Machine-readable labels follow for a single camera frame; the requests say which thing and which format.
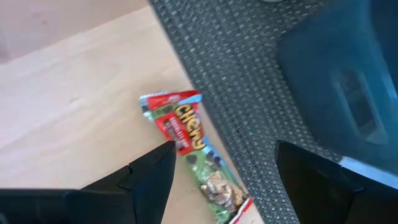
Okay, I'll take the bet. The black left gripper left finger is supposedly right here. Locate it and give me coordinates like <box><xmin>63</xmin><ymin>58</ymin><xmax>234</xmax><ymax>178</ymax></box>
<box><xmin>0</xmin><ymin>140</ymin><xmax>177</xmax><ymax>224</ymax></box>

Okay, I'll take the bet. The green Chewy granola bar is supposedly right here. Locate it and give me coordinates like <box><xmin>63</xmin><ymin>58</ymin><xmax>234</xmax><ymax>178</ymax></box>
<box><xmin>139</xmin><ymin>90</ymin><xmax>254</xmax><ymax>224</ymax></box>

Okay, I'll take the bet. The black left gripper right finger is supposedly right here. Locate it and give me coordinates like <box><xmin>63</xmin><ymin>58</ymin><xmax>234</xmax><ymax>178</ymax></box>
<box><xmin>274</xmin><ymin>139</ymin><xmax>398</xmax><ymax>224</ymax></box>

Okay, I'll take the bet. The clear plastic bin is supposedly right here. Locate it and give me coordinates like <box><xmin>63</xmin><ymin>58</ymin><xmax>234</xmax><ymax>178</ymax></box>
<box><xmin>275</xmin><ymin>0</ymin><xmax>398</xmax><ymax>189</ymax></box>

